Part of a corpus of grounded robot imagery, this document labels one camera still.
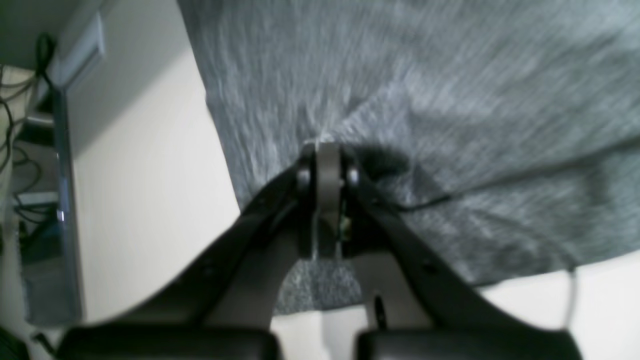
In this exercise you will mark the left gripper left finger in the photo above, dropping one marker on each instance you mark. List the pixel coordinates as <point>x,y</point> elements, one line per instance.
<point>221,306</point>

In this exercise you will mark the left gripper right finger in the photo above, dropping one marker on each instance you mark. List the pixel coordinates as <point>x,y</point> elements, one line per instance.
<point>418,307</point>

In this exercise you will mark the grey long-sleeve T-shirt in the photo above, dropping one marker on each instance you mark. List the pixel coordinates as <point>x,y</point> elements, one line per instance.
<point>505,132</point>

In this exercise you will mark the black power strip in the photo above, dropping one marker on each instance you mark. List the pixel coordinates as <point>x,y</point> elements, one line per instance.
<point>51,276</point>

